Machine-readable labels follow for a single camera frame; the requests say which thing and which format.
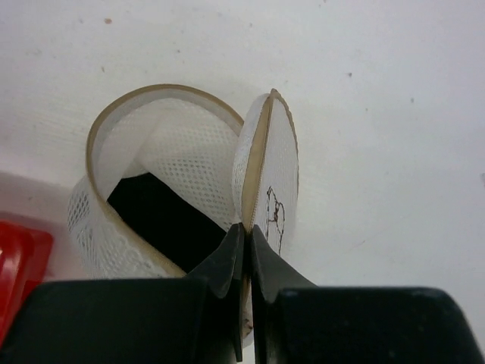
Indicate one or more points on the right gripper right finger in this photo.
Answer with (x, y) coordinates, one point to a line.
(276, 300)

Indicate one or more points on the black bra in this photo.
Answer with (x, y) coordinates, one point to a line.
(163, 219)

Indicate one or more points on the red plastic tray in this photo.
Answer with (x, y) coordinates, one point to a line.
(25, 253)

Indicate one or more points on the white mesh laundry bag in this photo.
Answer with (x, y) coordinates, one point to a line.
(232, 168)

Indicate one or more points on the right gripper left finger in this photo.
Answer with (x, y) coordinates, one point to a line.
(220, 335)

